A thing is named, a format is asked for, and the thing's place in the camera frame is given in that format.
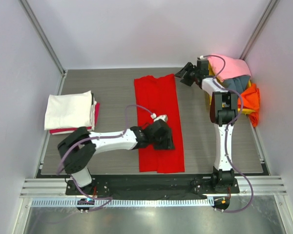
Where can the aluminium corner post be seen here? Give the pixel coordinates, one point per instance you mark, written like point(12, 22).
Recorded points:
point(271, 6)
point(41, 34)

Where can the pink t shirt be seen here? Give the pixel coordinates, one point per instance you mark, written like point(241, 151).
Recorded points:
point(226, 67)

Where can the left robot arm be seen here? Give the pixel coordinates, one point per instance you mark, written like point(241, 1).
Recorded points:
point(80, 146)

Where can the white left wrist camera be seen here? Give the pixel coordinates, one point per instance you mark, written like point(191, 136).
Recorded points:
point(160, 117)

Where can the aluminium front rail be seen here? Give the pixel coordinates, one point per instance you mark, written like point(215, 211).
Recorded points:
point(250, 185)

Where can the orange t shirt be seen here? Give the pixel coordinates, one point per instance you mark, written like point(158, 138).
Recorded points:
point(251, 100)

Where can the grey t shirt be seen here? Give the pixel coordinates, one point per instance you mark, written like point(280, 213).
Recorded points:
point(239, 84)

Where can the slotted white cable duct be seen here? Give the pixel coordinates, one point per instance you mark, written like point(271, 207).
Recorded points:
point(86, 202)

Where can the left aluminium corner post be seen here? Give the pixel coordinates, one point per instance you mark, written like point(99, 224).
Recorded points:
point(41, 34)

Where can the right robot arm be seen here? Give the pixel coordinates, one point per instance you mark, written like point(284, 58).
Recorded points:
point(223, 114)

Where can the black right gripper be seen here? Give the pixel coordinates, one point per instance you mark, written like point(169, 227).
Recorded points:
point(190, 73)

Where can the yellow plastic bin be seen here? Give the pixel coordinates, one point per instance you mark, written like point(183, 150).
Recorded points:
point(245, 111)

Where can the folded white t shirt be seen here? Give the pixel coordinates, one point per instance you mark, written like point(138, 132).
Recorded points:
point(70, 111)

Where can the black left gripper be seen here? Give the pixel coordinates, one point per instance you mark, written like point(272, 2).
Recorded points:
point(168, 143)

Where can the right aluminium corner post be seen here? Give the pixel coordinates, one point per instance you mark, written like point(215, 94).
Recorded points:
point(271, 6)

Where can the red t shirt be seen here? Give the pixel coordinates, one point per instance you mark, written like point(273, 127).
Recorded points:
point(159, 96)

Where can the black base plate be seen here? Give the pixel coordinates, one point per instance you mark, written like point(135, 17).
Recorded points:
point(158, 187)

